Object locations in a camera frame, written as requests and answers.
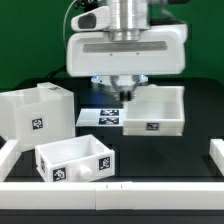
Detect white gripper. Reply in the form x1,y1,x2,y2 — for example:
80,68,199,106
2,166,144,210
66,24,188,100

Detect large white drawer cabinet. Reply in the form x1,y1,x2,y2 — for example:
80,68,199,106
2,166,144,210
0,82,75,152

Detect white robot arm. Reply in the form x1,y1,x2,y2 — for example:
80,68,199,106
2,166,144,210
66,0,188,101

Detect white drawer with knob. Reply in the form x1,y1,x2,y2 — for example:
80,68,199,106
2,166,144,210
35,135,115,182

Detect white marker tag board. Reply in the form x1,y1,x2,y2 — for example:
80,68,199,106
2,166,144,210
76,108,124,127

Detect black cables on table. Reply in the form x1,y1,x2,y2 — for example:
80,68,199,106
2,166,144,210
44,65,68,80

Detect grey cable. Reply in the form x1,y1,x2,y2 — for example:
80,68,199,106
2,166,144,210
62,0,78,44

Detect white right rail block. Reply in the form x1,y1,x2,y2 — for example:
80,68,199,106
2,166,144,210
209,139,224,176

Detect white rail block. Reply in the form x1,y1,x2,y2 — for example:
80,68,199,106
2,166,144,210
0,139,21,182
209,139,224,176

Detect white front rail bar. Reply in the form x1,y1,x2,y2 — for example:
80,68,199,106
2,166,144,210
0,182,224,210

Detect white left rail block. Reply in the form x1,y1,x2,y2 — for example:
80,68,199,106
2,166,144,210
0,139,21,182

